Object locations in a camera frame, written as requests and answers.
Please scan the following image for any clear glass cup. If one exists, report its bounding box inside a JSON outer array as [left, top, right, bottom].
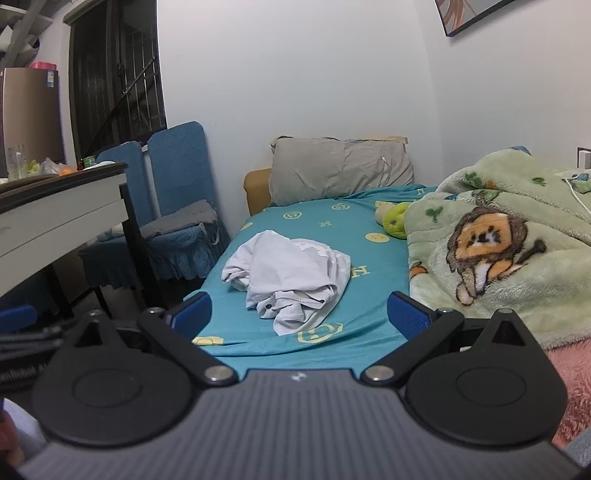
[[7, 144, 27, 180]]

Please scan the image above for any white desk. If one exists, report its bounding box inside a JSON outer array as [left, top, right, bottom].
[[0, 161, 148, 319]]

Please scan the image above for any dark barred window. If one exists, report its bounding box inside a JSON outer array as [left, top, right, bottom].
[[69, 0, 168, 160]]

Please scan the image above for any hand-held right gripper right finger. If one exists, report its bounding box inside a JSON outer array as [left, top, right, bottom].
[[359, 291, 542, 387]]

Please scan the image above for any grey pillow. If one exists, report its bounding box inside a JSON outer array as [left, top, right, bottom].
[[269, 136, 415, 207]]

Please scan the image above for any pink fluffy blanket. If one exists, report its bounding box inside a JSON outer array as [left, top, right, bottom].
[[545, 337, 591, 450]]

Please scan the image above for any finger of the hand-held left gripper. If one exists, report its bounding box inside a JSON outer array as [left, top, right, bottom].
[[0, 305, 66, 357]]

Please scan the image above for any blue covered chair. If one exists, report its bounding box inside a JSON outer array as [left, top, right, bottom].
[[147, 121, 232, 283], [78, 141, 160, 315]]

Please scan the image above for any white t-shirt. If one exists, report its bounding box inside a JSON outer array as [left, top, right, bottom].
[[222, 231, 352, 337]]

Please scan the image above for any bed with teal printed sheet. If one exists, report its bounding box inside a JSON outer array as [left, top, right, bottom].
[[185, 185, 439, 370]]

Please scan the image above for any mustard yellow cushion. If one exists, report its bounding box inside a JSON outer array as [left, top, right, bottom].
[[243, 168, 274, 217]]

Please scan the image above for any brown refrigerator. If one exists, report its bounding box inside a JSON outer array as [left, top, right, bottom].
[[0, 68, 65, 178]]

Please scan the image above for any grey cloth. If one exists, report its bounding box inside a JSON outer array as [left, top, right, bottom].
[[139, 200, 219, 241]]

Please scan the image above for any white charging cable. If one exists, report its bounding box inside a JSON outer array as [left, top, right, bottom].
[[561, 173, 591, 208]]

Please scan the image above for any green lion print blanket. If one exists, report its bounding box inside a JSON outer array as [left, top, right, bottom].
[[406, 148, 591, 352]]

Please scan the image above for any grey wall shelf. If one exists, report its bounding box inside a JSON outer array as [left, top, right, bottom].
[[0, 0, 65, 70]]

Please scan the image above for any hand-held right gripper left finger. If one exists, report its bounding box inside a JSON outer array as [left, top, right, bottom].
[[65, 292, 239, 387]]

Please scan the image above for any green plush toy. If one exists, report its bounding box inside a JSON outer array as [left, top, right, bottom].
[[374, 200, 411, 240]]

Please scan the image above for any clear plastic bag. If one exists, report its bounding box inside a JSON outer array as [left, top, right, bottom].
[[39, 157, 75, 176]]

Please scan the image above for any framed wall picture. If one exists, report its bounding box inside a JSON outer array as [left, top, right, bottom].
[[434, 0, 518, 38]]

